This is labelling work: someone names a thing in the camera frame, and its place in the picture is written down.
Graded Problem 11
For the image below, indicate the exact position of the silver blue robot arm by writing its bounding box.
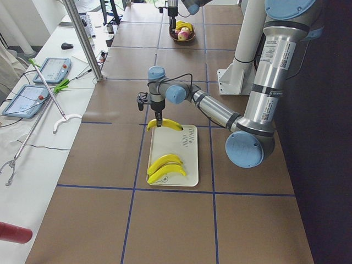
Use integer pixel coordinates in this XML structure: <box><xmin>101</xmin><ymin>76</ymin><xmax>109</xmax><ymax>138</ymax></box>
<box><xmin>137</xmin><ymin>1</ymin><xmax>326</xmax><ymax>168</ymax></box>
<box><xmin>156</xmin><ymin>0</ymin><xmax>212</xmax><ymax>34</ymax></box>

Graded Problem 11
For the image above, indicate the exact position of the lower teach pendant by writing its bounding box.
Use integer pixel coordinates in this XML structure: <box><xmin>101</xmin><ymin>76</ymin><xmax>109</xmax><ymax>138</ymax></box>
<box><xmin>2</xmin><ymin>85</ymin><xmax>50</xmax><ymax>118</ymax></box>

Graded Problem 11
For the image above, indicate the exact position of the white plastic hook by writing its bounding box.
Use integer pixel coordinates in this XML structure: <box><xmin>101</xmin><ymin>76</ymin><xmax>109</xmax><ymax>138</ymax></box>
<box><xmin>53</xmin><ymin>114</ymin><xmax>82</xmax><ymax>134</ymax></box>

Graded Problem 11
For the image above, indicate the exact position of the white bear print tray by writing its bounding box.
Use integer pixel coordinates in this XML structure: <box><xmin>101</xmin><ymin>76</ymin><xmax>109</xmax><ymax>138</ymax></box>
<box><xmin>147</xmin><ymin>125</ymin><xmax>199</xmax><ymax>187</ymax></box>

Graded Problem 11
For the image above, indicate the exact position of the red pink apple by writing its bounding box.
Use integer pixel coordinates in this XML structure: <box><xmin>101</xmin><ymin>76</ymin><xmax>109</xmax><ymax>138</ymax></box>
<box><xmin>177</xmin><ymin>31</ymin><xmax>189</xmax><ymax>41</ymax></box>

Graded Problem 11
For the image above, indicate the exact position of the brown woven basket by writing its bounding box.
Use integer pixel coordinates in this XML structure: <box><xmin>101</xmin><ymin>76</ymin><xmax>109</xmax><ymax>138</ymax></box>
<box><xmin>169</xmin><ymin>27</ymin><xmax>196</xmax><ymax>42</ymax></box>

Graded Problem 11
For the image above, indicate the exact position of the pale green apple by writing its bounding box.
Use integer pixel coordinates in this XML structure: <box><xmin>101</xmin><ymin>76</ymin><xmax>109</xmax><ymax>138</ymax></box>
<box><xmin>181</xmin><ymin>27</ymin><xmax>190</xmax><ymax>34</ymax></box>

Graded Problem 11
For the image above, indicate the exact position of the teach pendant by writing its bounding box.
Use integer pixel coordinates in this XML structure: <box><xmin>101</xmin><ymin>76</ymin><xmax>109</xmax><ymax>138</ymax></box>
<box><xmin>2</xmin><ymin>85</ymin><xmax>50</xmax><ymax>118</ymax></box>
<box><xmin>39</xmin><ymin>58</ymin><xmax>72</xmax><ymax>85</ymax></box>

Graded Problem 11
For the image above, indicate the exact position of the red fire extinguisher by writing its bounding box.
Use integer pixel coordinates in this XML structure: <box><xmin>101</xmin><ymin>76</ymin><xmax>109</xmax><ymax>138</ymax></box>
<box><xmin>1</xmin><ymin>222</ymin><xmax>32</xmax><ymax>244</ymax></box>

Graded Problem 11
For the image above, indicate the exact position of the aluminium frame post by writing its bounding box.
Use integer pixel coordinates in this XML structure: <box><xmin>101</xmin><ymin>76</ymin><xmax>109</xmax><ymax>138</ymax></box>
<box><xmin>63</xmin><ymin>0</ymin><xmax>103</xmax><ymax>82</ymax></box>

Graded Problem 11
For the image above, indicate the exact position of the yellow banana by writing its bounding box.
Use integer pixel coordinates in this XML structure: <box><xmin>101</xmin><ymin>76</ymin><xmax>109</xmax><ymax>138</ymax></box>
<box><xmin>146</xmin><ymin>118</ymin><xmax>183</xmax><ymax>131</ymax></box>
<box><xmin>175</xmin><ymin>20</ymin><xmax>193</xmax><ymax>31</ymax></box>
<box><xmin>147</xmin><ymin>154</ymin><xmax>183</xmax><ymax>176</ymax></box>
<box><xmin>147</xmin><ymin>164</ymin><xmax>186</xmax><ymax>184</ymax></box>

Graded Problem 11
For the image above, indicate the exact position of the metal rod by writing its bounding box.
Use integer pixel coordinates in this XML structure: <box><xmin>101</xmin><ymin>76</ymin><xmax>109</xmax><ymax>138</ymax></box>
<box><xmin>29</xmin><ymin>58</ymin><xmax>68</xmax><ymax>120</ymax></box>

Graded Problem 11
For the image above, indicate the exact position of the black computer mouse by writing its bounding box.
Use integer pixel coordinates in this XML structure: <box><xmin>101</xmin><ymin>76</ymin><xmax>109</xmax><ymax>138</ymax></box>
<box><xmin>61</xmin><ymin>42</ymin><xmax>74</xmax><ymax>50</ymax></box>

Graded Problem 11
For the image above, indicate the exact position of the upper teach pendant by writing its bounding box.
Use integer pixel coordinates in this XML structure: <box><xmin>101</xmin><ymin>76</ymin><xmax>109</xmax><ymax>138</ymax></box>
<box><xmin>39</xmin><ymin>58</ymin><xmax>72</xmax><ymax>85</ymax></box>

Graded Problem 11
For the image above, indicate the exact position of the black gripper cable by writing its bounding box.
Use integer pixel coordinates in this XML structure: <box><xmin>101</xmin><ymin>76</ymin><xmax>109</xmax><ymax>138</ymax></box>
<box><xmin>147</xmin><ymin>73</ymin><xmax>193</xmax><ymax>97</ymax></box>

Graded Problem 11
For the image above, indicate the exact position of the green plastic clamp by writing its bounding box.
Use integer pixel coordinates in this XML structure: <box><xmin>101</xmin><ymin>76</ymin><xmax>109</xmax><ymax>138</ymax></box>
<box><xmin>53</xmin><ymin>79</ymin><xmax>70</xmax><ymax>95</ymax></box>

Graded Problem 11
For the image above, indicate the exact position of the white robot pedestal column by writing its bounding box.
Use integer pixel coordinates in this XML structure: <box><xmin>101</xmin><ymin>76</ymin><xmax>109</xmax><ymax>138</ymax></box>
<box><xmin>217</xmin><ymin>1</ymin><xmax>266</xmax><ymax>95</ymax></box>

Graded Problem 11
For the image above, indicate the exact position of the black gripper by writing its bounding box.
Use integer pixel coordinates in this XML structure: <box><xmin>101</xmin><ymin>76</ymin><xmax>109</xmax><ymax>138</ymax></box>
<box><xmin>136</xmin><ymin>92</ymin><xmax>165</xmax><ymax>127</ymax></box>
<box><xmin>158</xmin><ymin>6</ymin><xmax>178</xmax><ymax>35</ymax></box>

